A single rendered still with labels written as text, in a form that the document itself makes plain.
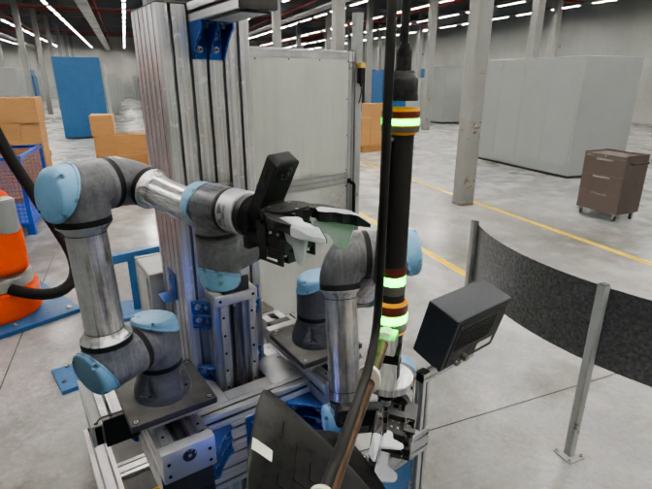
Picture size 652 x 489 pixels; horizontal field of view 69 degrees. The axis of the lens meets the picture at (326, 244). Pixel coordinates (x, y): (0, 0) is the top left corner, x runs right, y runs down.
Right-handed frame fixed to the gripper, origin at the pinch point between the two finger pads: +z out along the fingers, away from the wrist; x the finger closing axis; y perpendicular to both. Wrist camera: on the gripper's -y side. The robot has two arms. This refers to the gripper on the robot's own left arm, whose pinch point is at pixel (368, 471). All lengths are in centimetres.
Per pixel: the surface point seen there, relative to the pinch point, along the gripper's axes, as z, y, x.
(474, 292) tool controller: -69, 19, -8
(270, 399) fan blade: 16.9, -14.0, -24.6
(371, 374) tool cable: 25.8, -0.5, -39.0
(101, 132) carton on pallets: -679, -604, 99
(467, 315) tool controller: -56, 17, -7
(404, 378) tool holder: 11.5, 3.0, -29.3
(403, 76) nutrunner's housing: 12, -3, -68
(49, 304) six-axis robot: -224, -297, 150
